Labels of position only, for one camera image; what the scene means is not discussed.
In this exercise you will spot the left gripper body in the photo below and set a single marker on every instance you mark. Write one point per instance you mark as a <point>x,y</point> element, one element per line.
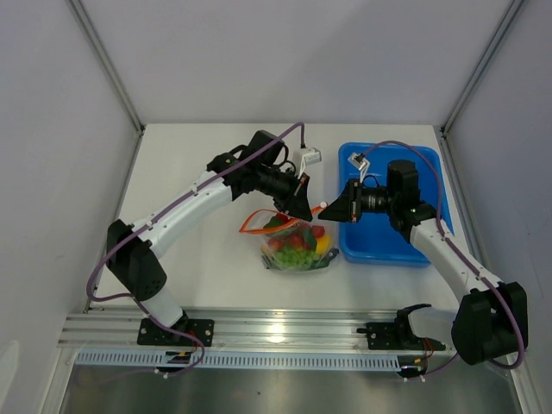
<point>285,190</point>

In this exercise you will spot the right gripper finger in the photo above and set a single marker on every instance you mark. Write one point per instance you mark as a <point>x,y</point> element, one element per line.
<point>343,201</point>
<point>336,212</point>

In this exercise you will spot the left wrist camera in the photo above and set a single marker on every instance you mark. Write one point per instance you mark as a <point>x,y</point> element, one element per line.
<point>305,156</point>

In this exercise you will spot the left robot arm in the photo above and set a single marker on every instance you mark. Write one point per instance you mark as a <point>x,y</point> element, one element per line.
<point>135,250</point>

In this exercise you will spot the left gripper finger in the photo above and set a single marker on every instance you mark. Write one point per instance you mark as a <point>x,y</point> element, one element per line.
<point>290,208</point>
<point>301,195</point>

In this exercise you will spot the clear zip bag orange zipper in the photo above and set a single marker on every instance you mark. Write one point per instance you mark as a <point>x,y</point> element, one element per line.
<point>253,226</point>

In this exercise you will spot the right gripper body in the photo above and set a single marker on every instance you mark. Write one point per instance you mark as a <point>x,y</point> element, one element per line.
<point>356,206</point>

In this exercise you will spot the left aluminium frame post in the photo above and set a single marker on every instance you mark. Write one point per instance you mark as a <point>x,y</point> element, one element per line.
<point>102,56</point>

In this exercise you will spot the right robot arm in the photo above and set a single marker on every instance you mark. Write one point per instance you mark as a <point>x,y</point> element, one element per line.
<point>491,320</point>

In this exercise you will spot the blue plastic bin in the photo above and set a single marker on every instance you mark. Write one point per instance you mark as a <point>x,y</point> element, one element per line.
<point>372,240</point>

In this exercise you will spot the white slotted cable duct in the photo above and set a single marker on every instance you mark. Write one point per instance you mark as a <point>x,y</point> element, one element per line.
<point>238,360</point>

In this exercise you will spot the right aluminium frame post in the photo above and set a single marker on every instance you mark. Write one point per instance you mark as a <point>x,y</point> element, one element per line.
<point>489,52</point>

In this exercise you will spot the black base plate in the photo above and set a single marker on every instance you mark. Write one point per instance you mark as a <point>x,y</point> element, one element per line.
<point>397,336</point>
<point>150,334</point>

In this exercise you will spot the red cherry bunch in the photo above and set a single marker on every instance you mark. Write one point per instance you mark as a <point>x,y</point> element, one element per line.
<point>286,234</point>

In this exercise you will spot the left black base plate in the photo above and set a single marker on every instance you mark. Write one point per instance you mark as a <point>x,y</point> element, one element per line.
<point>150,334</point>

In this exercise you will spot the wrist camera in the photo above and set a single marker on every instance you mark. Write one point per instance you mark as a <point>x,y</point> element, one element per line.
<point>305,156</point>
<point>360,163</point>

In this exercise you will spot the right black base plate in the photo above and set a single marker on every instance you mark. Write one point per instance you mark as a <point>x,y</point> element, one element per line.
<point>397,336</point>

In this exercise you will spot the aluminium frame post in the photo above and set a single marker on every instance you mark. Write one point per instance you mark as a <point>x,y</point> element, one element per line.
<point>489,52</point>
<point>102,56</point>

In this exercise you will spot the aluminium mounting rail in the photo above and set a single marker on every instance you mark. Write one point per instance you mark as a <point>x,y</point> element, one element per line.
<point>246,330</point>

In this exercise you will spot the yellow orange mango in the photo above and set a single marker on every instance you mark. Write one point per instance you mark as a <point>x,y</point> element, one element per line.
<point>324,244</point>

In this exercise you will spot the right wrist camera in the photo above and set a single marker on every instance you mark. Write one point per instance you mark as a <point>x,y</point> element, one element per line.
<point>360,163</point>

